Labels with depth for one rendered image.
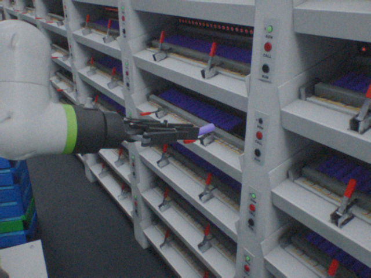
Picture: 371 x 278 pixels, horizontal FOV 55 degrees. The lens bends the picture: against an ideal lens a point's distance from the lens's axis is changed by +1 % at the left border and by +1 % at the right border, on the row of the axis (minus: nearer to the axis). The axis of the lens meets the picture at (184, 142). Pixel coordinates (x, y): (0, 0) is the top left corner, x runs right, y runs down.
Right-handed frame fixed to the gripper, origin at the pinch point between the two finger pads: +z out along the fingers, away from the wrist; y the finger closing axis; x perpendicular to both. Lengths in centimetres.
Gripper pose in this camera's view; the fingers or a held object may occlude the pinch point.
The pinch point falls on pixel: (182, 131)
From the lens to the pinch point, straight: 81.7
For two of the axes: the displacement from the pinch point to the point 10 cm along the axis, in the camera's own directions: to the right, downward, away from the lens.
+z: 8.1, 0.0, 5.8
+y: -5.5, -3.5, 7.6
